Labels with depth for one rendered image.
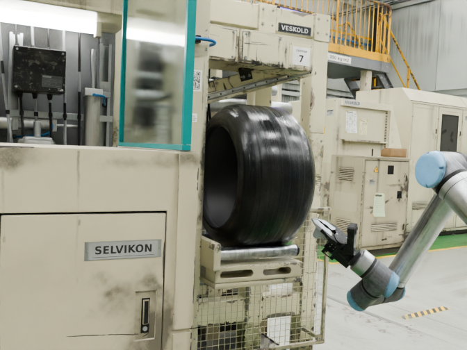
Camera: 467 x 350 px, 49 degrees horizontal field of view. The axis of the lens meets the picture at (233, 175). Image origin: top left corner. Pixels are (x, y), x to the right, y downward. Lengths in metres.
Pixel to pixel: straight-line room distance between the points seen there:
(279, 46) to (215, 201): 0.73
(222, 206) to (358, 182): 4.39
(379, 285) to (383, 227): 4.93
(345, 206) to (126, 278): 5.74
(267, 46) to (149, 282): 1.46
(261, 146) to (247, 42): 0.63
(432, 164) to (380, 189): 5.02
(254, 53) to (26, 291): 1.54
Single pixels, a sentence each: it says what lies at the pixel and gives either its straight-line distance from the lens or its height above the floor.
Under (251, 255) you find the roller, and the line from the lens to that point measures 1.89.
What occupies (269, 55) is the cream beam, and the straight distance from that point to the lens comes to 2.29.
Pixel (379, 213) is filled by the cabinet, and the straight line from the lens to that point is 6.75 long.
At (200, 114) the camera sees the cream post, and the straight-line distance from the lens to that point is 1.85.
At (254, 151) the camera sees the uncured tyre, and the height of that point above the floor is 1.27.
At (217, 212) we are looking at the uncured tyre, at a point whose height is 1.00.
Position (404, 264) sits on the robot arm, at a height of 0.88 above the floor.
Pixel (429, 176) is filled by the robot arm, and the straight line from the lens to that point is 1.72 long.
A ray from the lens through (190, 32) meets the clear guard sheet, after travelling 1.07.
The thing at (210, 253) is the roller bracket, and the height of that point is 0.91.
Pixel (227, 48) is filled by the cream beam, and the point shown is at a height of 1.69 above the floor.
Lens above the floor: 1.28
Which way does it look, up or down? 3 degrees down
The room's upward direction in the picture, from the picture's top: 2 degrees clockwise
